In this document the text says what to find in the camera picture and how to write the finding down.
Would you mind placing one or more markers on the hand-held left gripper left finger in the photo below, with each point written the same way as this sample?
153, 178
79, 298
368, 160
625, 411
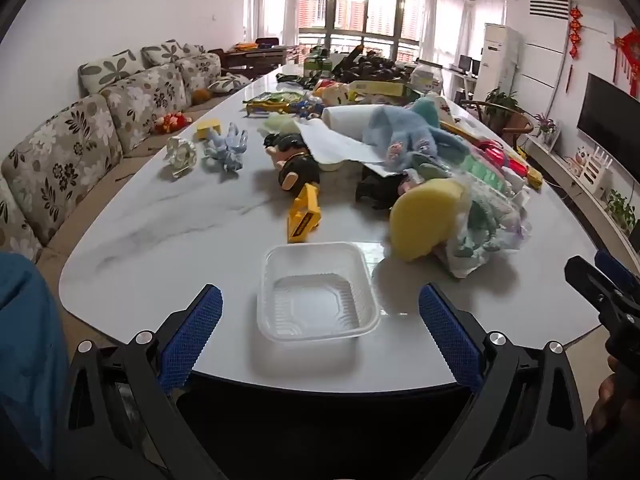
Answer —
192, 340

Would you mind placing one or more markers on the long yellow strip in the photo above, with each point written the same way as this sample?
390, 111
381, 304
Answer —
520, 165

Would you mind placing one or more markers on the white standing air conditioner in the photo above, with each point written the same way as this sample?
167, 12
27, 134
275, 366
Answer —
500, 60

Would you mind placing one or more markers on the wooden armchair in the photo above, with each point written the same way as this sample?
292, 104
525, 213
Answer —
510, 127

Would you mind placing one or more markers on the white paper towel roll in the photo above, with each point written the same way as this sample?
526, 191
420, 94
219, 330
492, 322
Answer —
340, 125

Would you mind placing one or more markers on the floral patterned sofa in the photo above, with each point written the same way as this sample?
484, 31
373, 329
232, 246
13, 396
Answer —
65, 155

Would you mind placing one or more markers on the green snack packet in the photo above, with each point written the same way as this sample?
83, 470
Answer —
275, 102

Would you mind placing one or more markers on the light blue plush cloth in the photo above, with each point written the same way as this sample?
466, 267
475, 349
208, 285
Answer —
410, 130

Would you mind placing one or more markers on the red plush toy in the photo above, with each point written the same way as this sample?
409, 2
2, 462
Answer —
172, 122

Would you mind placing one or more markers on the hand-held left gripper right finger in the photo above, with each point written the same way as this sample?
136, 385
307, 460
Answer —
450, 340

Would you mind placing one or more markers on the clear bag with green cloth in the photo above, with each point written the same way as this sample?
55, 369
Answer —
487, 230

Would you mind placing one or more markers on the clear plastic tray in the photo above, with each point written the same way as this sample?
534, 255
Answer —
315, 300

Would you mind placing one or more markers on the potted green plant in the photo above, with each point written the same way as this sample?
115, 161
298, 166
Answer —
502, 100

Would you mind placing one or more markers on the pile of dark items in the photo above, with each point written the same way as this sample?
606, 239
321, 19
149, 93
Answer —
372, 67

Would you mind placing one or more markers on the wooden desk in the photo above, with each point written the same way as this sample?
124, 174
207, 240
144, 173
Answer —
260, 55

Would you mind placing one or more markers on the blue chair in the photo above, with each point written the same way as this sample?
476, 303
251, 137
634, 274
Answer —
30, 360

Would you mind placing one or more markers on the small leafy plant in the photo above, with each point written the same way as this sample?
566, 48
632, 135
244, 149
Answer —
621, 210

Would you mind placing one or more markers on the floral throw pillow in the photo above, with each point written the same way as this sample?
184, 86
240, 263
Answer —
229, 84

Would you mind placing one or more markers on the yellow sponge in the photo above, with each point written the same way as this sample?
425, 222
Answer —
425, 220

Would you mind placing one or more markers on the small yellow block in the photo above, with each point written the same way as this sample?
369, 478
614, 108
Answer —
208, 129

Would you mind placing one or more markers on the white television cabinet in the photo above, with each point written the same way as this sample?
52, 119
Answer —
575, 190

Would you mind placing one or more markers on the red knot wall decoration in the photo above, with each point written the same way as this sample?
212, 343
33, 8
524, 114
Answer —
629, 60

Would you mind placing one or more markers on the person's right hand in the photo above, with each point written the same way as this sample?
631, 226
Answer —
602, 402

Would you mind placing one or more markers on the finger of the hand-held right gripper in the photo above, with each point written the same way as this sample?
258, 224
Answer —
615, 267
587, 280

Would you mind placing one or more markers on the white flower-shaped toy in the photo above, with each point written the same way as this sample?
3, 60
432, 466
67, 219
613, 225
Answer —
181, 155

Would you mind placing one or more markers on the black monkey plush toy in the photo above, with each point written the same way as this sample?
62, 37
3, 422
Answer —
295, 165

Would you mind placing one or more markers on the yellow toy tool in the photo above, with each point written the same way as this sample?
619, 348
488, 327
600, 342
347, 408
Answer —
304, 215

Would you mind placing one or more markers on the white router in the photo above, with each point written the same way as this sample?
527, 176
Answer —
597, 170

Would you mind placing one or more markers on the black television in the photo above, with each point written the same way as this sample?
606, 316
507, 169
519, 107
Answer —
610, 115

